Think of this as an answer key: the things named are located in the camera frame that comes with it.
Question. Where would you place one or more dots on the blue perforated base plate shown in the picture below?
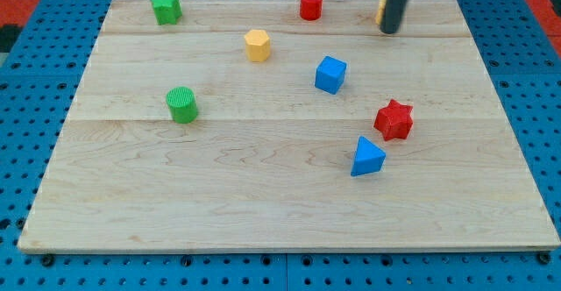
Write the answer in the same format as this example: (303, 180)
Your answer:
(38, 82)

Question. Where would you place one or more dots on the red star block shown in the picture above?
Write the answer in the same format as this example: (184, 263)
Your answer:
(394, 120)

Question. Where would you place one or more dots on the light wooden board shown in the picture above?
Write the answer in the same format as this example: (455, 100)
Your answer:
(266, 165)

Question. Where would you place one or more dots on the yellow block behind stick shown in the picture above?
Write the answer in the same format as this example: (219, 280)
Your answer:
(380, 12)

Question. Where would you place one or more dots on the blue triangle block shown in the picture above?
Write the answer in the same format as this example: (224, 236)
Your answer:
(368, 158)

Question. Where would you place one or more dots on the green star block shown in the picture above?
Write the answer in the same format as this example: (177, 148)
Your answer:
(166, 12)

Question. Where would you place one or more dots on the black cylindrical robot arm stick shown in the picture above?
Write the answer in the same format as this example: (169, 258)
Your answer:
(392, 16)

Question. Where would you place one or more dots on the red cylinder block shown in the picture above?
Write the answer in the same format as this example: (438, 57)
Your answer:
(311, 9)

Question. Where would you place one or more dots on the yellow hexagon block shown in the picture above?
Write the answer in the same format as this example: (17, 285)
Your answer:
(257, 45)

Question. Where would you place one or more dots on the green cylinder block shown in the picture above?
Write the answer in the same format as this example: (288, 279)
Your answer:
(182, 105)

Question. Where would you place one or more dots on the blue cube block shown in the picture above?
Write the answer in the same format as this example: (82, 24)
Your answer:
(330, 75)

